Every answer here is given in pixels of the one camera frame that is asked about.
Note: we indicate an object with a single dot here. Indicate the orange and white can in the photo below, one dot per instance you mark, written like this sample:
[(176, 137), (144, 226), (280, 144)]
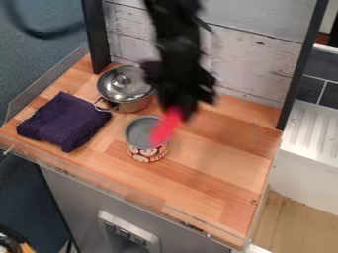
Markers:
[(147, 138)]

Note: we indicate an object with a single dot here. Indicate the purple cloth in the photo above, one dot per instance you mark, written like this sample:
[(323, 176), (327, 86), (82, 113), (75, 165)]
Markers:
[(64, 121)]

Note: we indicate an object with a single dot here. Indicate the red spoon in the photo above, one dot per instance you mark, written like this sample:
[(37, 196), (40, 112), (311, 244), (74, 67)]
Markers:
[(166, 129)]

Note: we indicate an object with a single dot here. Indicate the silver pot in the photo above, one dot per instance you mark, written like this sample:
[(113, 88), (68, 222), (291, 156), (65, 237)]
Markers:
[(124, 88)]

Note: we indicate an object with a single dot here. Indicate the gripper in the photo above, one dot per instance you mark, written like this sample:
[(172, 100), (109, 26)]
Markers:
[(180, 74)]

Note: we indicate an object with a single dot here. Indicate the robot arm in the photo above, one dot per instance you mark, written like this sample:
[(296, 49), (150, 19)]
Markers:
[(174, 19)]

